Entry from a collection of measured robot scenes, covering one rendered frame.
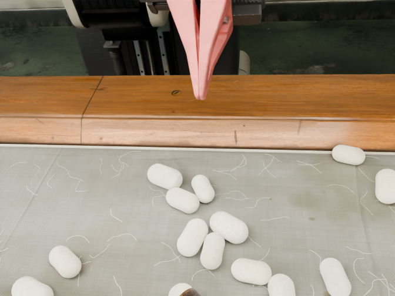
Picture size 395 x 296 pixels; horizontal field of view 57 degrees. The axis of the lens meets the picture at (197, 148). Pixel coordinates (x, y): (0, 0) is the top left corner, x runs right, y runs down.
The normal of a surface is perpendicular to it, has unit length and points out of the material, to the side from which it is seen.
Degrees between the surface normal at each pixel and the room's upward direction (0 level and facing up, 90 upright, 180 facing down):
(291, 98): 0
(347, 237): 0
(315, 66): 0
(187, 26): 62
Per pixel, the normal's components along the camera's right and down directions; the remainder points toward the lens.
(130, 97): -0.07, -0.72
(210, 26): -0.14, 0.28
